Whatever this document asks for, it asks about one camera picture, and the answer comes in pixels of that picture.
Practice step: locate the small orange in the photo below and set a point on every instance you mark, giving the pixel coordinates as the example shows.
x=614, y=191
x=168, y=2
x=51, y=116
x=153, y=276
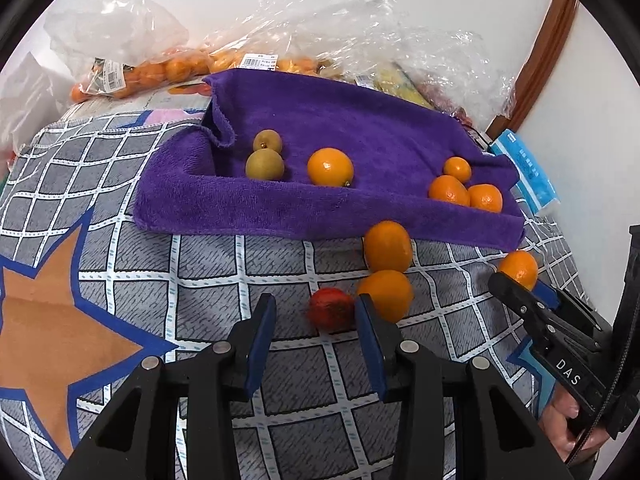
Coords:
x=449, y=190
x=520, y=269
x=485, y=197
x=457, y=169

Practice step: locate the yellow-green round fruit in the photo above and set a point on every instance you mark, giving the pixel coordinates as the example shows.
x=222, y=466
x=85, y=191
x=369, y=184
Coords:
x=264, y=164
x=267, y=140

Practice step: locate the purple towel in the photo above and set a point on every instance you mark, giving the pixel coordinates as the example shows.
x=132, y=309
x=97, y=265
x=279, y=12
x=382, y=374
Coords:
x=380, y=125

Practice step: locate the clear plastic bag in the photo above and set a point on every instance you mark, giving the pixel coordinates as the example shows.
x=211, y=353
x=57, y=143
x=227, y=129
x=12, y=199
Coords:
x=310, y=25
x=125, y=30
x=460, y=60

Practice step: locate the grey grid printed blanket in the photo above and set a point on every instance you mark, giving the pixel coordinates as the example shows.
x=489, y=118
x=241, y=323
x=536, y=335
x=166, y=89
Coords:
x=150, y=270

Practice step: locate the blue tissue packet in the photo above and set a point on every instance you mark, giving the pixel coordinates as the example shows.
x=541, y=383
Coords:
x=525, y=170

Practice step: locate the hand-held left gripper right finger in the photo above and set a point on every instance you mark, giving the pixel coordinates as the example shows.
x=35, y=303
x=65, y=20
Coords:
x=372, y=350

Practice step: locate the red round fruit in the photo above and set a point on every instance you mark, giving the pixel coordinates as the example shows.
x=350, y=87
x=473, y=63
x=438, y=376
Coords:
x=330, y=308

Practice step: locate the person's right hand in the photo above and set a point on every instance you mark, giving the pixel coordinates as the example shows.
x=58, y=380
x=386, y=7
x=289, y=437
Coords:
x=555, y=420

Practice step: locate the brown wooden door frame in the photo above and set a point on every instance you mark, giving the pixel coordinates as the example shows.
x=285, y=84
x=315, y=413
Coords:
x=545, y=55

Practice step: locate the large orange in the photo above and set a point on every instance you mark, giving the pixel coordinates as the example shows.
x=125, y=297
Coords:
x=387, y=246
x=385, y=294
x=330, y=166

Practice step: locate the pile of bagged oranges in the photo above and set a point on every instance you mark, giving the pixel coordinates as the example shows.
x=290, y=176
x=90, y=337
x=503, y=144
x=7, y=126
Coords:
x=295, y=65
x=150, y=72

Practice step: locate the bagged yellow fruit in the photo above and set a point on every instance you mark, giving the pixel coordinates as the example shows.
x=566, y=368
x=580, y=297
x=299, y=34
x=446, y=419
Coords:
x=400, y=85

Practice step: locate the bagged dark red fruit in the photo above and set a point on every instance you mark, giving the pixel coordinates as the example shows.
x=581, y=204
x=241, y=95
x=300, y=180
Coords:
x=445, y=100

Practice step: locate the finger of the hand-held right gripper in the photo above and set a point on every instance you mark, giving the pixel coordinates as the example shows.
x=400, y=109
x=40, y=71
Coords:
x=547, y=295
x=520, y=302

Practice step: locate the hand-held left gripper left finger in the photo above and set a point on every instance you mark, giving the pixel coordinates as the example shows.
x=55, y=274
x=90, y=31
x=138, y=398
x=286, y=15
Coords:
x=260, y=345

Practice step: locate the white plastic bag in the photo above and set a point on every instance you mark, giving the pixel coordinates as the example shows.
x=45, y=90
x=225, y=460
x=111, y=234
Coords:
x=25, y=105

